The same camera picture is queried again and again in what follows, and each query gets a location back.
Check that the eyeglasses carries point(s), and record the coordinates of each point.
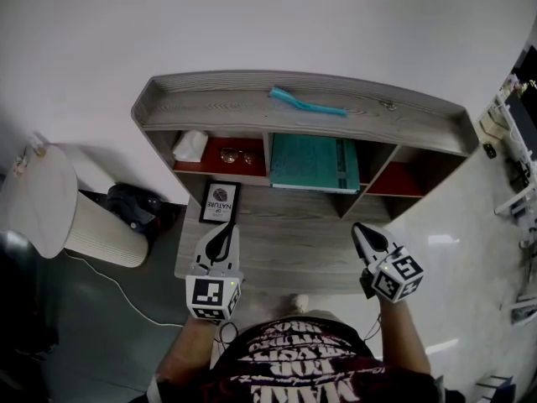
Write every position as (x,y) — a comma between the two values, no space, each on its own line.
(237,155)

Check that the teal brush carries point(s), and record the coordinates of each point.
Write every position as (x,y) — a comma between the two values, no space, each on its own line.
(310,105)

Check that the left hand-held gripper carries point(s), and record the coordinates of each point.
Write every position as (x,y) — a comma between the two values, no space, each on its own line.
(210,294)

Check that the small metal clip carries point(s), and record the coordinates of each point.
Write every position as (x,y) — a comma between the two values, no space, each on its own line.
(388,105)

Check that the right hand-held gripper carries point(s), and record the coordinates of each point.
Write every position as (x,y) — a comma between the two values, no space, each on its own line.
(396,275)

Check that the white metal rack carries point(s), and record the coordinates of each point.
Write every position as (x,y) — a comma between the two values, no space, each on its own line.
(518,174)

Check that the grey wooden shelf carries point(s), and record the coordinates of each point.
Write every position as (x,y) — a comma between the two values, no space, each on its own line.
(235,103)

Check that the small ornaments on side table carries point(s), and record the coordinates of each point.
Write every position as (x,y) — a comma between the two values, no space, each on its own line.
(29,153)

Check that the person's left forearm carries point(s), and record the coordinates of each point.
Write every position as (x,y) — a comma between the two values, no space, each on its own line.
(189,351)

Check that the person's right forearm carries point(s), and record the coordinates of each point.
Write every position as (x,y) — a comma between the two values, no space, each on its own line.
(405,338)

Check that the person's black printed t-shirt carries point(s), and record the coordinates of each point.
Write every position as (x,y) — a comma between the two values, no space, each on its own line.
(302,363)

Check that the person's light shoe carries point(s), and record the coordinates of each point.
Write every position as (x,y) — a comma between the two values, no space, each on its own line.
(298,302)

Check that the small black box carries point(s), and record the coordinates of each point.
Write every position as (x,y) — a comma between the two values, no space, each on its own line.
(489,150)

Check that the black framed picture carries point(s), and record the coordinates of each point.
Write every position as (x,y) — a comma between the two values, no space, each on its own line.
(220,202)

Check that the white tissue pack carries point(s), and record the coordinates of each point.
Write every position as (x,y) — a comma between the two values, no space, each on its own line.
(189,146)

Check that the black bag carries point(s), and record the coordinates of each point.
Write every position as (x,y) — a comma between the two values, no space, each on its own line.
(134,208)

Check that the round white side table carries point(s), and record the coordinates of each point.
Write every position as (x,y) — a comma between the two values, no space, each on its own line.
(46,208)

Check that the teal book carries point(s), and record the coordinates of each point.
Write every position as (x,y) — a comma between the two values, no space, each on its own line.
(308,162)

